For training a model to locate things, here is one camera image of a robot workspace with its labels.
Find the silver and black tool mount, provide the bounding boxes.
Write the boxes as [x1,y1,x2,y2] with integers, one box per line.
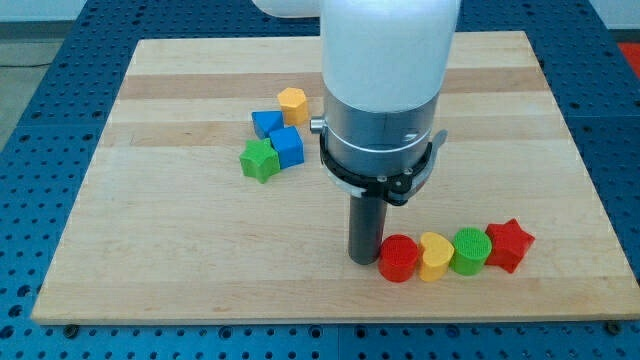
[311,91,447,206]

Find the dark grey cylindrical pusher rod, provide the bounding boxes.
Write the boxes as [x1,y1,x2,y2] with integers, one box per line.
[348,196,387,265]

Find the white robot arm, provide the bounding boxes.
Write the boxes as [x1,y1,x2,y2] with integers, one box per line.
[253,0,461,265]

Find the green star block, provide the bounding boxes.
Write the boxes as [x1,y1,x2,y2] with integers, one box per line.
[239,138,281,184]

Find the red star block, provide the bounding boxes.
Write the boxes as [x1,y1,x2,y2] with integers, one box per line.
[485,218,535,273]

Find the red cylinder block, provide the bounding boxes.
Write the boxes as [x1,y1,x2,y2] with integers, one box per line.
[378,234,419,283]

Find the yellow heart block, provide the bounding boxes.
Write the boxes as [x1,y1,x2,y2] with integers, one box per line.
[418,232,454,282]

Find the yellow hexagon block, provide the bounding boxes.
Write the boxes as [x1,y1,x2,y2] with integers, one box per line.
[277,87,311,125]

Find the green cylinder block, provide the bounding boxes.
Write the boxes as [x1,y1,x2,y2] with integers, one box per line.
[450,227,492,276]

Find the blue block behind cube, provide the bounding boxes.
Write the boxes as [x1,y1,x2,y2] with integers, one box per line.
[251,111,284,139]

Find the light wooden board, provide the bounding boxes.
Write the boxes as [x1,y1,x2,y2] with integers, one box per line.
[32,32,639,325]

